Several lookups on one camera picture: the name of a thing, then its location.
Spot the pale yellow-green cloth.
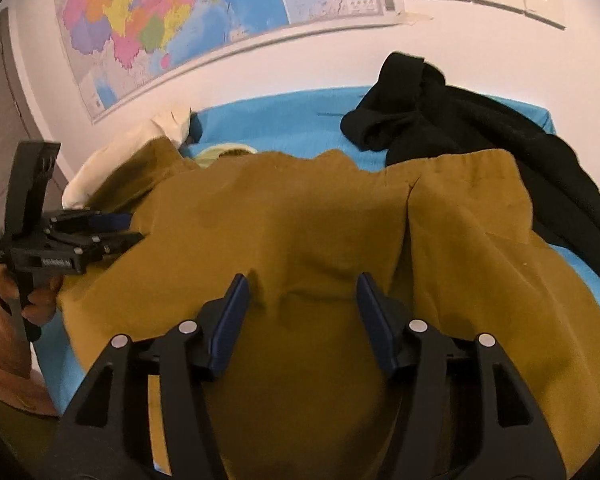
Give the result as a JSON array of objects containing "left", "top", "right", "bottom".
[{"left": 192, "top": 143, "right": 258, "bottom": 171}]

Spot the grey-brown door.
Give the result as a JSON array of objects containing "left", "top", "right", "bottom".
[{"left": 0, "top": 10, "right": 71, "bottom": 291}]

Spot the mustard yellow garment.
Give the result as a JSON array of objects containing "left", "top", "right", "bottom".
[{"left": 55, "top": 137, "right": 600, "bottom": 480}]

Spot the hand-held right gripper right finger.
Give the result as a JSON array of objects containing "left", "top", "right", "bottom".
[{"left": 356, "top": 272, "right": 567, "bottom": 480}]

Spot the cream folded cloth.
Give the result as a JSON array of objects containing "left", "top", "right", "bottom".
[{"left": 61, "top": 106, "right": 193, "bottom": 211}]

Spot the black garment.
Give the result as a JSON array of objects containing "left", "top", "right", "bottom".
[{"left": 340, "top": 51, "right": 600, "bottom": 306}]

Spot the person's left hand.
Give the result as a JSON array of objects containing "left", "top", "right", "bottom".
[{"left": 0, "top": 272, "right": 64, "bottom": 330}]

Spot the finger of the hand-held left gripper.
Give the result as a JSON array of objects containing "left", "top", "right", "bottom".
[
  {"left": 44, "top": 231, "right": 146, "bottom": 262},
  {"left": 45, "top": 211, "right": 134, "bottom": 234}
]

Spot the blue bed sheet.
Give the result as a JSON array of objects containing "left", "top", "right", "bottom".
[{"left": 30, "top": 85, "right": 600, "bottom": 411}]

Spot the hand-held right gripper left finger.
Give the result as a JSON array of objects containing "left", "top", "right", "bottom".
[{"left": 55, "top": 273, "right": 252, "bottom": 480}]

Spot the colourful wall map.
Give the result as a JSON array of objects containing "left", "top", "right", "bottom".
[{"left": 54, "top": 0, "right": 406, "bottom": 126}]

